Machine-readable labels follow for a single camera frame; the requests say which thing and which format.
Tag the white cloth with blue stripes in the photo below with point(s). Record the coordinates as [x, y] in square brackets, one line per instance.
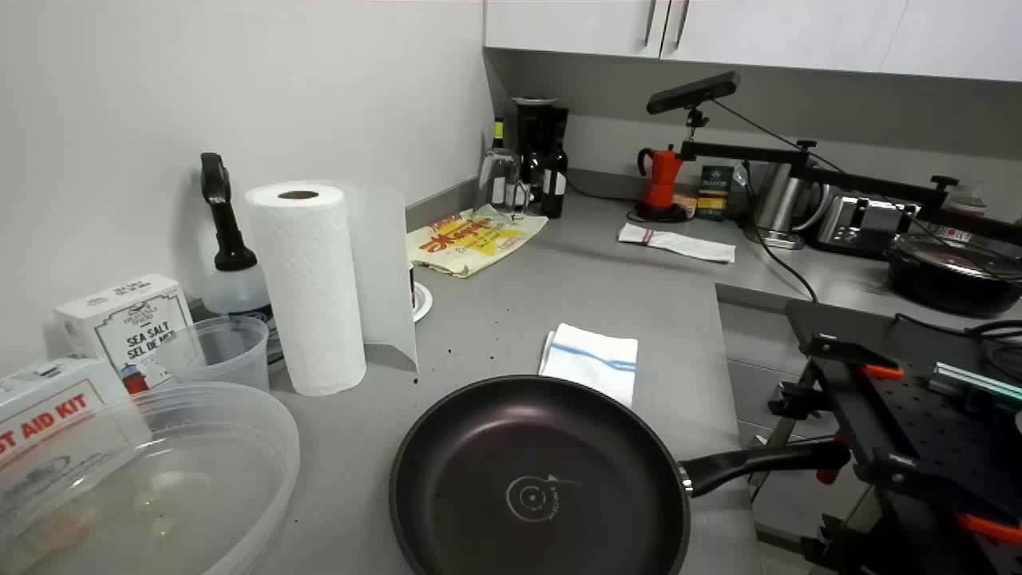
[591, 362]

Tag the folded white cloth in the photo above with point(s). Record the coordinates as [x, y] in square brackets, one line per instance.
[680, 245]

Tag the black frying pan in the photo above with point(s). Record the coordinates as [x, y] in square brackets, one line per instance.
[530, 479]

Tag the yellow printed bag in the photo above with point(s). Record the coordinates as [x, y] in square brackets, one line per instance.
[475, 240]

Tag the white round tray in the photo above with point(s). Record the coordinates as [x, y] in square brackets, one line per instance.
[423, 300]

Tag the small clear bottle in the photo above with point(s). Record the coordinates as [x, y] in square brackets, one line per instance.
[500, 171]

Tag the black coffee maker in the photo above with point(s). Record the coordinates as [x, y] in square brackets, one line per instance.
[537, 139]

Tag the red kettle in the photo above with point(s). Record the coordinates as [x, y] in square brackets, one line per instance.
[661, 180]

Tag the white paper towel roll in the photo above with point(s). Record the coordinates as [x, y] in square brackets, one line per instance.
[309, 290]

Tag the green yellow box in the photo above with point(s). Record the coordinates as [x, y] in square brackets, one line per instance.
[720, 192]

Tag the white cabinet door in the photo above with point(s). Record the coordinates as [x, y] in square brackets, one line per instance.
[563, 20]
[852, 34]

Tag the silver kettle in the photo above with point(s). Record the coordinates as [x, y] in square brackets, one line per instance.
[784, 201]

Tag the spray bottle with black trigger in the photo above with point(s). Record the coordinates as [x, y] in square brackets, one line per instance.
[229, 249]

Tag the small clear plastic container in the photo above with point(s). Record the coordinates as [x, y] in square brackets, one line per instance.
[229, 352]

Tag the silver toaster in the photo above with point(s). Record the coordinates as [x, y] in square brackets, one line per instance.
[868, 223]

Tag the white sea salt box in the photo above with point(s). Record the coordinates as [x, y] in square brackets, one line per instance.
[133, 330]

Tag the large clear plastic bowl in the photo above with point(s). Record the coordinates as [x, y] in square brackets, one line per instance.
[194, 500]

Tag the black round hot plate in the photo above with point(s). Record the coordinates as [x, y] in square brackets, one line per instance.
[947, 275]

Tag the black breadboard cart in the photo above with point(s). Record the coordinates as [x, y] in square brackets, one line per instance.
[936, 426]

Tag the green lit device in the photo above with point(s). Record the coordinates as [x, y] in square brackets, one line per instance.
[975, 381]

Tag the white first aid kit box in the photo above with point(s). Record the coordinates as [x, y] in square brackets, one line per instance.
[53, 416]

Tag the black stereo camera bar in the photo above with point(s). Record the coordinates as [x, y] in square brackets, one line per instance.
[690, 93]

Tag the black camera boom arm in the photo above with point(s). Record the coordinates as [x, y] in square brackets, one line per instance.
[744, 152]

